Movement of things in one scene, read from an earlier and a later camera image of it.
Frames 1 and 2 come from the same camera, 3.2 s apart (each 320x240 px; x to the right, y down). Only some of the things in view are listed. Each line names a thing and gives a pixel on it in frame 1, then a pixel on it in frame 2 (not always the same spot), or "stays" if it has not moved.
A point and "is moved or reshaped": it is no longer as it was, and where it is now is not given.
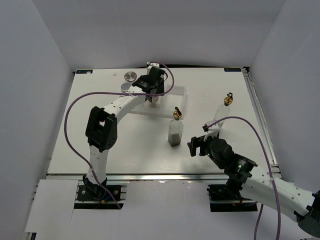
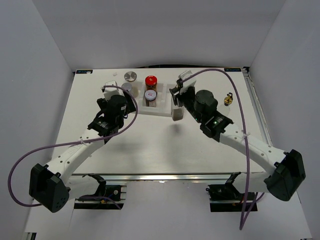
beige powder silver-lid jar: [130, 76] stays
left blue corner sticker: [84, 71] stays
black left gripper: [160, 87] -> [129, 106]
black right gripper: [192, 146] -> [177, 97]
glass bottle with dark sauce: [175, 129] is moved or reshaped
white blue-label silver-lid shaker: [125, 86] stays
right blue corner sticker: [232, 69] stays
